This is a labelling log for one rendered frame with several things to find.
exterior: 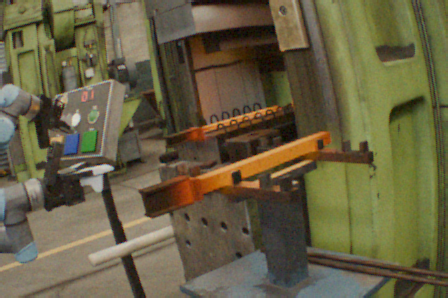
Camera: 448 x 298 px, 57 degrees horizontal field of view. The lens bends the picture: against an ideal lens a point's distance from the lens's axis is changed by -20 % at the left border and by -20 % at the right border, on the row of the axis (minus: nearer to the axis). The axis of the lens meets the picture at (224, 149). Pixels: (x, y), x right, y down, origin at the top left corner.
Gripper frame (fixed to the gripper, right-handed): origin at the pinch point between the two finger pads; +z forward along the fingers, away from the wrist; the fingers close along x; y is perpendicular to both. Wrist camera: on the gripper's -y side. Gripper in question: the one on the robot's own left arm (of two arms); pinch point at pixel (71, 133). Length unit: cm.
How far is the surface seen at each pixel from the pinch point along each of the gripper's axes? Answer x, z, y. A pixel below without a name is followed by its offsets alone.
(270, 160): -82, -26, -22
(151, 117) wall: 493, 682, 297
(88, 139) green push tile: 0.1, 9.6, 0.6
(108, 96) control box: -6.3, 10.4, 15.7
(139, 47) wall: 494, 603, 433
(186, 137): -45.3, 3.4, -5.2
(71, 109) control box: 13.9, 10.4, 14.1
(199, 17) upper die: -54, -10, 24
